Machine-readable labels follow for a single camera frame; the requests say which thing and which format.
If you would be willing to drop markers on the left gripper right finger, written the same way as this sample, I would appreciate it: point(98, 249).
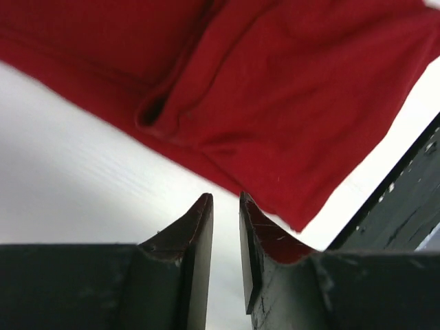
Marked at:
point(289, 285)

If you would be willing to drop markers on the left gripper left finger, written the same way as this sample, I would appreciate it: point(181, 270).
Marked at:
point(161, 283)

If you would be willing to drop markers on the dark red t shirt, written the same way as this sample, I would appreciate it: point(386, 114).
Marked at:
point(280, 99)

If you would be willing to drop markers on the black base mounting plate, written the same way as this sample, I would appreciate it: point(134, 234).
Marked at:
point(404, 209)

